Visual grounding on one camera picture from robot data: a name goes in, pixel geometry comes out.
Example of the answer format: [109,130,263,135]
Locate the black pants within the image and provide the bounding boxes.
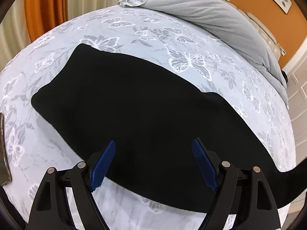
[31,44,306,213]

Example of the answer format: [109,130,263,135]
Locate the black smartphone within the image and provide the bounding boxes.
[0,113,12,187]

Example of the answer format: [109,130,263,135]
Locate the white wardrobe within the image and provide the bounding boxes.
[279,50,307,163]

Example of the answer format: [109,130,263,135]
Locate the grey duvet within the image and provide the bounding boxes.
[119,0,288,104]

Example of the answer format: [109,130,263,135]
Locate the butterfly print bed sheet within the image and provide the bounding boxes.
[1,6,296,221]

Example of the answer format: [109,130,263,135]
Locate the orange curtain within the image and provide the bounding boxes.
[24,0,68,42]

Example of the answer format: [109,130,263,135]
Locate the cream curtain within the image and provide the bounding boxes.
[1,0,118,68]

